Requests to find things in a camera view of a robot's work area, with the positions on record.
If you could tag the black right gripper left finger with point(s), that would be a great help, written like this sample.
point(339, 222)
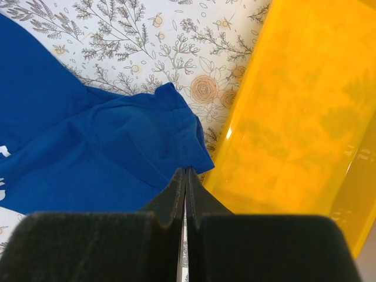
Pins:
point(140, 246)

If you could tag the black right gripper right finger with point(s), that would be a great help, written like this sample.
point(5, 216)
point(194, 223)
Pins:
point(223, 246)

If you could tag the blue printed t shirt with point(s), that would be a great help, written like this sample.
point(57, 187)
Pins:
point(70, 147)

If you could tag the yellow plastic bin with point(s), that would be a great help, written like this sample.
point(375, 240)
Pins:
point(300, 137)

